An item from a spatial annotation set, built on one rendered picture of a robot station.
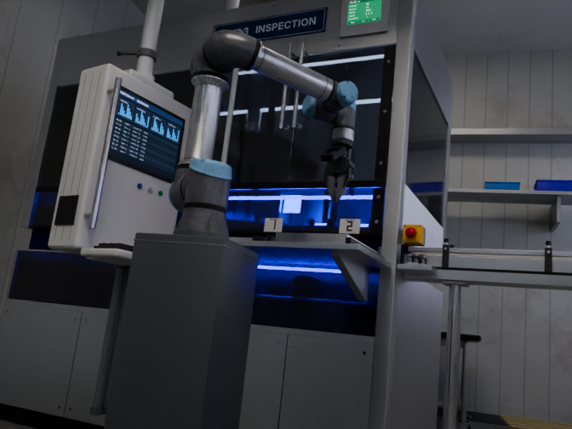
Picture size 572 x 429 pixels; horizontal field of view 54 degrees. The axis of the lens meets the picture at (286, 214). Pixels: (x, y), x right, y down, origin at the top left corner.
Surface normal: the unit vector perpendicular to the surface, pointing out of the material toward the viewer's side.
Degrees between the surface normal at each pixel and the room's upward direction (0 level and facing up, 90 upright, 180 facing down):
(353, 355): 90
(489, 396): 90
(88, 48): 90
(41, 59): 90
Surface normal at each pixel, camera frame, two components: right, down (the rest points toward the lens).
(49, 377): -0.42, -0.23
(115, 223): 0.84, -0.03
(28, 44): 0.95, 0.04
